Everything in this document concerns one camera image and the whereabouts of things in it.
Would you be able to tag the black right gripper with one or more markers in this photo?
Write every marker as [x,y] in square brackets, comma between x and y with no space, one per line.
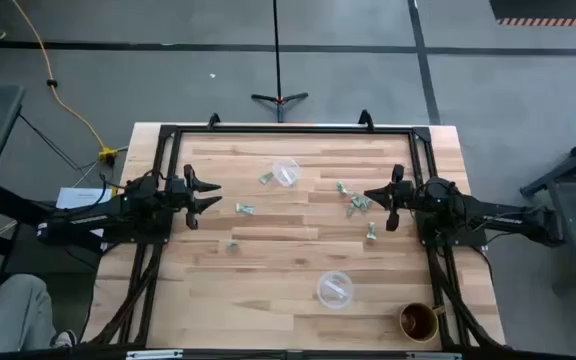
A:
[407,196]

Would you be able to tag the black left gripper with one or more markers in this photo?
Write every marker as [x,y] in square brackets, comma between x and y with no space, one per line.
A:
[175,194]

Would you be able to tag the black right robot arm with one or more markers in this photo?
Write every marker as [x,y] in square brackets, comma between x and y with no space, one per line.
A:
[493,217]

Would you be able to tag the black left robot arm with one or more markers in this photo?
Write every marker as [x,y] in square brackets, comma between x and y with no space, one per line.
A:
[93,220]

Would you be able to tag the small clear plastic cup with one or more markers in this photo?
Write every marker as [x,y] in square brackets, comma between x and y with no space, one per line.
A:
[287,172]

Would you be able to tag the wide clear plastic bowl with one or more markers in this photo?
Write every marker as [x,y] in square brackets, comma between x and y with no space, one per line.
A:
[335,290]

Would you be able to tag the white paper sheet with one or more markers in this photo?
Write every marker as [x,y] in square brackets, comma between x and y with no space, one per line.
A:
[80,197]

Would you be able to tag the olive ceramic mug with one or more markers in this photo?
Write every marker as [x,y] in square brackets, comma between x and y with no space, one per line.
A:
[418,322]

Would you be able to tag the black tripod stand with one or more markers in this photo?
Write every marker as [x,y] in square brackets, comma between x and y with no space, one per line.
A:
[276,50]

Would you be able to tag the person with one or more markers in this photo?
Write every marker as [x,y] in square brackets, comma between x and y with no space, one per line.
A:
[8,315]

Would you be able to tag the black hazard-striped floor mat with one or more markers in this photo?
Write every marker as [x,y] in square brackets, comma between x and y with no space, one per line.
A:
[548,10]

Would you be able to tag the black frame clamp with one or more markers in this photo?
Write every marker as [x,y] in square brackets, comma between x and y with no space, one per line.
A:
[366,120]
[213,121]

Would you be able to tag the black aluminium table frame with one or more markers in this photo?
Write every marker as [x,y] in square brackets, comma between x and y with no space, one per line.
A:
[293,129]

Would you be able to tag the silver metal bracket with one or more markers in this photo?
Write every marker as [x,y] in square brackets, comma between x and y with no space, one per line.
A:
[433,356]
[154,355]

